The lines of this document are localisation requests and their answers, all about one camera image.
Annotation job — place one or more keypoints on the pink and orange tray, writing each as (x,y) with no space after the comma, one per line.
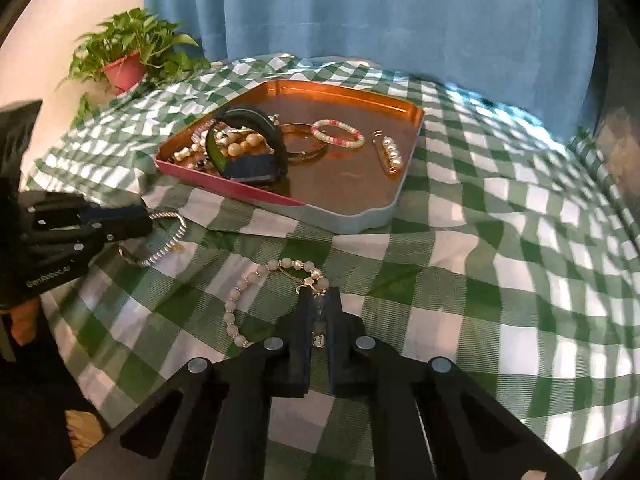
(350,185)

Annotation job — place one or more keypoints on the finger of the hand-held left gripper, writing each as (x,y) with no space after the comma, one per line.
(120,216)
(120,232)

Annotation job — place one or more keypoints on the green white checked tablecloth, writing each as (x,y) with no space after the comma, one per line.
(475,260)

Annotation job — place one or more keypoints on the pearl hair clip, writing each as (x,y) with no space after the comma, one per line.
(392,152)

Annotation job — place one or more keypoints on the dark wide bangle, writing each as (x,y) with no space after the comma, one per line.
(277,145)

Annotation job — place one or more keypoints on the blue curtain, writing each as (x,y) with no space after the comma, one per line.
(375,25)

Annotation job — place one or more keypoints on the person's left hand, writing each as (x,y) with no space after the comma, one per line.
(22,322)

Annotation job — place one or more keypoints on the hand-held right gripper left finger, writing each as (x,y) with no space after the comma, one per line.
(302,340)

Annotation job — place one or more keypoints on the gold bangle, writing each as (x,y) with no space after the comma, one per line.
(312,152)

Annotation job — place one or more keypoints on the green plant in red pot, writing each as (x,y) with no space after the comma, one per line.
(125,67)

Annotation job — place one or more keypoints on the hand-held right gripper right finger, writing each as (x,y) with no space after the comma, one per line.
(336,345)

